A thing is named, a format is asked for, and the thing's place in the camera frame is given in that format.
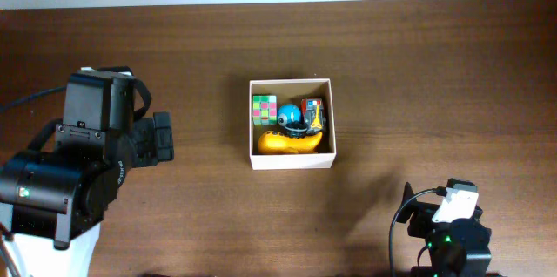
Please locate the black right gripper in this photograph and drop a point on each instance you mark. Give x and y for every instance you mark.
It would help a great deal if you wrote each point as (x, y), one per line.
(424, 213)

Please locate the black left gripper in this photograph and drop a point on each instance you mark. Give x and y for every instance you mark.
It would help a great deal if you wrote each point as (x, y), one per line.
(153, 136)

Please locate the multicoloured puzzle cube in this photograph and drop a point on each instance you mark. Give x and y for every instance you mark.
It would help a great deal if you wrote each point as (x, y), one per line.
(264, 110)

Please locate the yellow rubber toy animal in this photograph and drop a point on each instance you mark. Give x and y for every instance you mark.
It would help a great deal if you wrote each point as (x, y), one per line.
(273, 143)

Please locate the red grey toy truck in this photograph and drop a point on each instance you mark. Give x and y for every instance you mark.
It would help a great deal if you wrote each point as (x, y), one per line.
(313, 115)

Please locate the black round tin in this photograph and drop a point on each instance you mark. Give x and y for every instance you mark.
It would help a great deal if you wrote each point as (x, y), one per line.
(295, 129)

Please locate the blue toy ball with eye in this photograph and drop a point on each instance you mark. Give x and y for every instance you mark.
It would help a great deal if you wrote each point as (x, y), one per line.
(287, 114)

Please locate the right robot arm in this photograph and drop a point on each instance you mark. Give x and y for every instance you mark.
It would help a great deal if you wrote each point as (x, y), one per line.
(462, 249)

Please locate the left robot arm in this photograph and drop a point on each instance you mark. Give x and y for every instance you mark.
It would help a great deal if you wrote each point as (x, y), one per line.
(55, 192)

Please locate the white square cardboard box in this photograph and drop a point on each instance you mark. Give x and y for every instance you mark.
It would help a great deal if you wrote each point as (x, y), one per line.
(293, 91)

